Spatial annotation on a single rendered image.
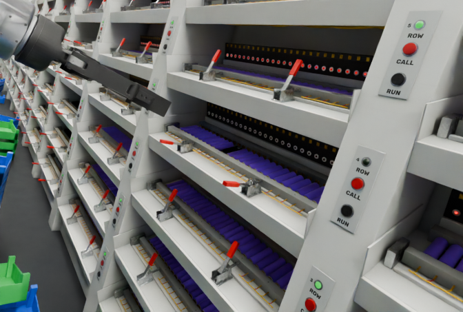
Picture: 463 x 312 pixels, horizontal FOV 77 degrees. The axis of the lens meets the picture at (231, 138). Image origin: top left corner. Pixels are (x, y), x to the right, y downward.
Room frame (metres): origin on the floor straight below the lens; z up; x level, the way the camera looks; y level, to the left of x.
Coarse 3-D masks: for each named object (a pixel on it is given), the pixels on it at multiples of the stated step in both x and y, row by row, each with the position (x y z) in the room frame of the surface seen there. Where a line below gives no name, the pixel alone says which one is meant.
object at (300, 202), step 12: (168, 132) 0.89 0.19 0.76; (180, 132) 0.86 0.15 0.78; (204, 144) 0.78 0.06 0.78; (204, 156) 0.73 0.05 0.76; (216, 156) 0.72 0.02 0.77; (228, 156) 0.70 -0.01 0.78; (240, 168) 0.65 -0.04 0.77; (264, 180) 0.60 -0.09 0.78; (264, 192) 0.58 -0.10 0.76; (276, 192) 0.57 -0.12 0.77; (288, 192) 0.55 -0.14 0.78; (300, 204) 0.53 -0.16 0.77; (312, 204) 0.52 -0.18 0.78
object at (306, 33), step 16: (160, 32) 1.44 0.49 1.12; (240, 32) 1.01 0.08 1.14; (256, 32) 0.95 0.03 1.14; (272, 32) 0.90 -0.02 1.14; (288, 32) 0.86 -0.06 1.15; (304, 32) 0.82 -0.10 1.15; (320, 32) 0.78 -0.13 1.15; (336, 32) 0.75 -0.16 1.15; (352, 32) 0.72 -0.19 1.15; (368, 32) 0.69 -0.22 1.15; (304, 48) 0.81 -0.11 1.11; (320, 48) 0.77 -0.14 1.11; (336, 48) 0.74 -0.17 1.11; (352, 48) 0.71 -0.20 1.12; (368, 48) 0.68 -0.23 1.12; (256, 144) 0.84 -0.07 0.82; (432, 192) 0.52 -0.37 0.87; (448, 192) 0.51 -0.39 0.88; (432, 208) 0.52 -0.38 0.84; (432, 224) 0.51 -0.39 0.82
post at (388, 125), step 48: (432, 0) 0.42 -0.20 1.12; (384, 48) 0.45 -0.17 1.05; (432, 48) 0.40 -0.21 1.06; (384, 96) 0.43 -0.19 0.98; (432, 96) 0.39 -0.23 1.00; (384, 144) 0.41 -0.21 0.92; (336, 192) 0.44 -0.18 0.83; (384, 192) 0.39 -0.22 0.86; (336, 240) 0.42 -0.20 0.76; (288, 288) 0.45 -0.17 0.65; (336, 288) 0.40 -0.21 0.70
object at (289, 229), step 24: (168, 120) 0.93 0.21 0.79; (192, 120) 0.99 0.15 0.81; (264, 144) 0.78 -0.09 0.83; (192, 168) 0.71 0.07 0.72; (216, 168) 0.69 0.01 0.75; (312, 168) 0.67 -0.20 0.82; (216, 192) 0.64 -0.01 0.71; (264, 216) 0.52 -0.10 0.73; (288, 216) 0.51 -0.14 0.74; (312, 216) 0.45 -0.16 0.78; (288, 240) 0.48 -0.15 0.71
